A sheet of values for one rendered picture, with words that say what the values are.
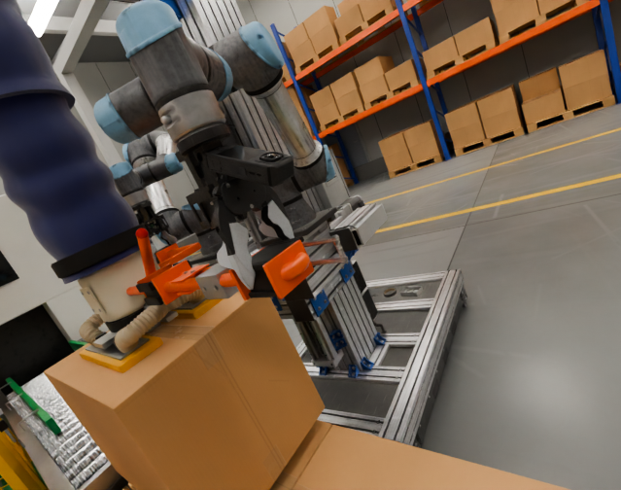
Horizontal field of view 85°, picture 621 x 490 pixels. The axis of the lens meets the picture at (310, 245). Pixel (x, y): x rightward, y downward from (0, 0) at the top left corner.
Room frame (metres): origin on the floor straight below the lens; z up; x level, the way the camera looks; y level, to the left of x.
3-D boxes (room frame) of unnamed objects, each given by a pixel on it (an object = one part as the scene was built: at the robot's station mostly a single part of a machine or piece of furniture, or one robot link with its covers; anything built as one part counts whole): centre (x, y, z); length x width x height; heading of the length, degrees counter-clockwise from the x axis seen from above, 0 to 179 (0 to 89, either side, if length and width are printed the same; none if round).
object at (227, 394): (0.88, 0.50, 0.80); 0.60 x 0.40 x 0.40; 46
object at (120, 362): (0.82, 0.55, 1.02); 0.34 x 0.10 x 0.05; 45
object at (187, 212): (1.55, 0.40, 1.20); 0.13 x 0.12 x 0.14; 96
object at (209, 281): (0.56, 0.16, 1.12); 0.07 x 0.07 x 0.04; 45
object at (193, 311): (0.95, 0.42, 1.03); 0.34 x 0.10 x 0.05; 45
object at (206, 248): (1.55, 0.39, 1.09); 0.15 x 0.15 x 0.10
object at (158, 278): (0.71, 0.31, 1.13); 0.10 x 0.08 x 0.06; 135
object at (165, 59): (0.48, 0.07, 1.43); 0.09 x 0.08 x 0.11; 165
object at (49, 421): (2.00, 2.05, 0.60); 1.60 x 0.11 x 0.09; 46
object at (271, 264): (0.46, 0.06, 1.13); 0.08 x 0.07 x 0.05; 45
